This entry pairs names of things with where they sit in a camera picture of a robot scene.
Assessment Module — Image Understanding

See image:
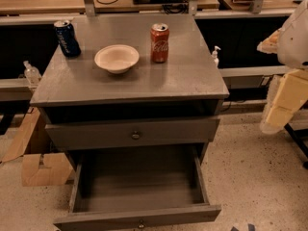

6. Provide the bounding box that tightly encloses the grey top drawer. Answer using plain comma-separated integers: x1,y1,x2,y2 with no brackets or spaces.
45,116,219,150

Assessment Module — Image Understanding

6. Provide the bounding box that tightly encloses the grey drawer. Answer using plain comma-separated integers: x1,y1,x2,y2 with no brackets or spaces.
45,116,219,150
54,144,221,231

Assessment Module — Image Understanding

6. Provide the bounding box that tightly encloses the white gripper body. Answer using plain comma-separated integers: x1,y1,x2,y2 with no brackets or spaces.
257,0,308,69

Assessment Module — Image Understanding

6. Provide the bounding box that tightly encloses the white bowl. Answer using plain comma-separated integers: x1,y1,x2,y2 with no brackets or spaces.
94,44,140,74

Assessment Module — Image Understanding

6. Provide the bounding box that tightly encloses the flat cardboard piece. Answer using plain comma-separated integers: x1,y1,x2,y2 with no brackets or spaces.
21,153,74,187

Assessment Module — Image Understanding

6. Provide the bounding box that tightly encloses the white pump bottle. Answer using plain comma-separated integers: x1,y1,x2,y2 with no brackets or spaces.
212,46,220,67

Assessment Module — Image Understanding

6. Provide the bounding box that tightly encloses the grey metal post left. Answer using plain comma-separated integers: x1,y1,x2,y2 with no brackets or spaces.
84,0,96,16

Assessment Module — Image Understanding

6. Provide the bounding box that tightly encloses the blue soda can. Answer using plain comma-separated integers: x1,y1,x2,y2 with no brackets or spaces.
54,20,81,58

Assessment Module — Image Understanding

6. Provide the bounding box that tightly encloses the red cola can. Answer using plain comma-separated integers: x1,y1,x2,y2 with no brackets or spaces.
150,23,169,63

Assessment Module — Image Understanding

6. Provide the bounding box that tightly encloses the leaning cardboard sheet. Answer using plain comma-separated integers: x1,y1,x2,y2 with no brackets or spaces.
1,108,42,163

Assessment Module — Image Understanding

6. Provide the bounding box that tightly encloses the clear bottle at left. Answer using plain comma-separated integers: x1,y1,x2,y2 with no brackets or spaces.
23,61,41,86

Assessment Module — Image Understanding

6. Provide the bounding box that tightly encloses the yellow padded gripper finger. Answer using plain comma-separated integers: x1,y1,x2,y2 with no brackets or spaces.
260,69,308,134

